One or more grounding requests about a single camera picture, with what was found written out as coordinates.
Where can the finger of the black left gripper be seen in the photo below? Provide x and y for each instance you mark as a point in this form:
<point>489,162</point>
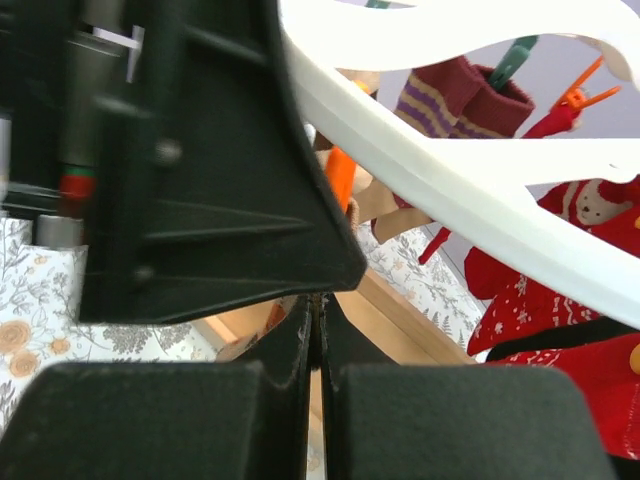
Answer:
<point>208,195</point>

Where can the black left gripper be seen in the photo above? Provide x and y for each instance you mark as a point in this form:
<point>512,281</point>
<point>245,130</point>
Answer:
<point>55,58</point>

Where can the floral table mat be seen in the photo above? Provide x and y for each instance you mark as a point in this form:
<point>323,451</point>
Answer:
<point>41,290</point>

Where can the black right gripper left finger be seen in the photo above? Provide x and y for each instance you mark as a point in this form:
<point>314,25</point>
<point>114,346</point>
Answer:
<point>244,419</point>

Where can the white round clip hanger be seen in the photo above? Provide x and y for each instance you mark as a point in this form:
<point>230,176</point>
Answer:
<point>477,188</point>

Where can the red christmas sock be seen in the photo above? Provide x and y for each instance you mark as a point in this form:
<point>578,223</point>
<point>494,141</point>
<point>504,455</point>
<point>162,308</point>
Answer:
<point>527,323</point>
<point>587,204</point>

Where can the wooden clothes rack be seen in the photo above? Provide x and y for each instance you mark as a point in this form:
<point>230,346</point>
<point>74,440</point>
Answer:
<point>383,315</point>

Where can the maroon striped hanging sock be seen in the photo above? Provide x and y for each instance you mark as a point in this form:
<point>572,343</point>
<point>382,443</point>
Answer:
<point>453,99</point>

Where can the argyle brown sock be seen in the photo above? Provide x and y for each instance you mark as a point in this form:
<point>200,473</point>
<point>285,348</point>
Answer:
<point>260,330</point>

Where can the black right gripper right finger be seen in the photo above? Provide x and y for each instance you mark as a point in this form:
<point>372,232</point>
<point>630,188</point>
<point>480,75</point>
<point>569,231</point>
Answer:
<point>383,420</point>

